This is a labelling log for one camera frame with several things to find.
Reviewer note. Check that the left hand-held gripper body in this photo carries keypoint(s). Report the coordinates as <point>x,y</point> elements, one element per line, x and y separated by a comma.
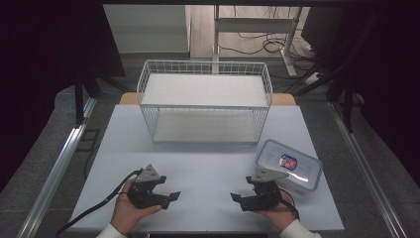
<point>142,190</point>

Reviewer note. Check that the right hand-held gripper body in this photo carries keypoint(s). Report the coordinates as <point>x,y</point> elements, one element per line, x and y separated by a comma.
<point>264,193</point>

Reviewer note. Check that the person's left hand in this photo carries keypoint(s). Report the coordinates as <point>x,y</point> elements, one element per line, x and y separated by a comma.
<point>127,208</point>

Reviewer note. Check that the person's right hand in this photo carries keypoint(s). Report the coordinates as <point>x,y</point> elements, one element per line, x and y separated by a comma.
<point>280,214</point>

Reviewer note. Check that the clear plastic food container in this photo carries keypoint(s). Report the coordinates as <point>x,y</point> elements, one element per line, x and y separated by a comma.
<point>297,155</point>

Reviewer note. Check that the wooden table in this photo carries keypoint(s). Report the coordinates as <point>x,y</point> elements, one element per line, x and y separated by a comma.
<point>127,99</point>

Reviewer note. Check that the black metal stand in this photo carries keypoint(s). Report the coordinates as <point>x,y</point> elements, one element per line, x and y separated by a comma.
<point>79,99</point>
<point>346,99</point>

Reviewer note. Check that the white power strip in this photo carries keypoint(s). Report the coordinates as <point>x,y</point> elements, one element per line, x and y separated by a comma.
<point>313,78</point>

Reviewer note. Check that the white cabinet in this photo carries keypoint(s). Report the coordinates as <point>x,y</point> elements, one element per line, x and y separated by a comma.
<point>145,28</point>

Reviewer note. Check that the dark curtain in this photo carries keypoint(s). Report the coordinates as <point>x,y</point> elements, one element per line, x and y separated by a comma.
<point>393,82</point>
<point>39,66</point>

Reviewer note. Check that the aluminium rail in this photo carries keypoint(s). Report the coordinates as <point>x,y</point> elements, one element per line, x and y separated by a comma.
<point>366,168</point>
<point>56,168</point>

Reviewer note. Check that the white metal desk frame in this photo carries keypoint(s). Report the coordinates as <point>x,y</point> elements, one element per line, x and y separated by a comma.
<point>254,24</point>

